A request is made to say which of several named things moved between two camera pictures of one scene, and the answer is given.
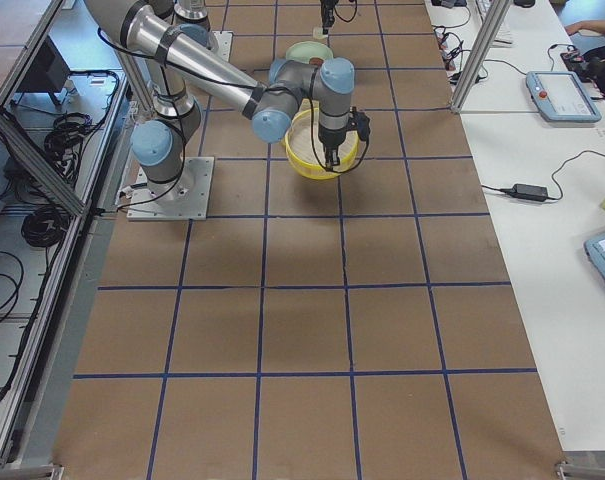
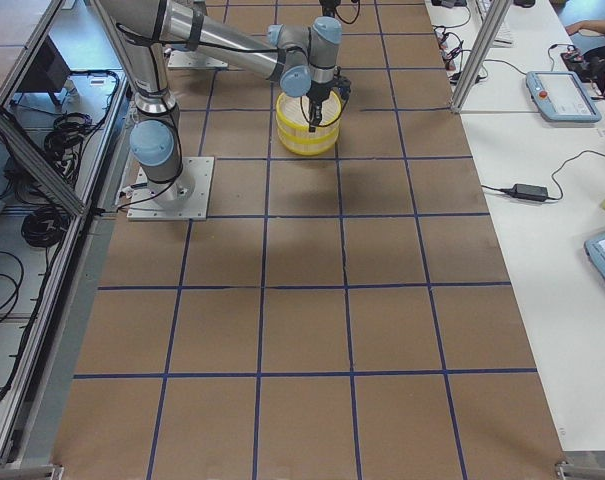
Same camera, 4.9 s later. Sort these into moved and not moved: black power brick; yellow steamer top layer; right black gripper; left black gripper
Moved: right black gripper; yellow steamer top layer
Not moved: black power brick; left black gripper
